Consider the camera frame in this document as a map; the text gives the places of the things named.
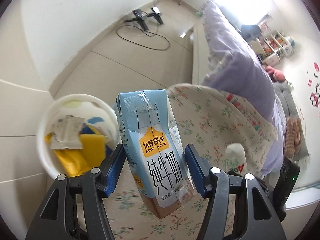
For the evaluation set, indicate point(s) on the white green yogurt bottle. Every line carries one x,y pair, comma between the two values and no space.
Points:
236,159

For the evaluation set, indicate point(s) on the light blue milk carton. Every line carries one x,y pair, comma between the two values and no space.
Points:
154,150

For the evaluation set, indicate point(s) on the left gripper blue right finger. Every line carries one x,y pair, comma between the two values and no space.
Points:
199,170

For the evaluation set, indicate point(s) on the brown knitted cushion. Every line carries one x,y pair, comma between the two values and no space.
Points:
293,137

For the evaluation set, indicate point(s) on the floral beige tablecloth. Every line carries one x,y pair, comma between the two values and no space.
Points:
128,215

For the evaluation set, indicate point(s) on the white foil sachet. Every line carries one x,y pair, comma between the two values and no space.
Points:
66,133

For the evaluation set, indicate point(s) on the white patterned trash bin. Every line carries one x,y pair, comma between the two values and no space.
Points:
99,117

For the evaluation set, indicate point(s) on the pink plush toy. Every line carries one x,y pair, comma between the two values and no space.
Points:
275,74

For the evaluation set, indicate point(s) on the dark blue office chair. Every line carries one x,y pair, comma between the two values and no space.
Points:
250,32

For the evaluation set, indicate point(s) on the yellow plastic wrapper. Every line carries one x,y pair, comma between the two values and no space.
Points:
73,161

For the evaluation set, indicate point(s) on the black device on floor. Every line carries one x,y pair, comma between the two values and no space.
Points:
156,14

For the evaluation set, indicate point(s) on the grey cushion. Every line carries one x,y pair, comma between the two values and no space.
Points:
283,91

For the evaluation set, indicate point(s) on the purple bed duvet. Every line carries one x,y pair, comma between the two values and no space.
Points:
250,113

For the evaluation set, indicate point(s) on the white bookshelf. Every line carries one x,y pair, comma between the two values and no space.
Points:
276,47

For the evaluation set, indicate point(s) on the yellow paper cup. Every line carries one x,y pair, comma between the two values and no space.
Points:
48,138

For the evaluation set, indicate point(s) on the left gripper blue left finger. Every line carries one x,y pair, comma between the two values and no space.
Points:
113,170

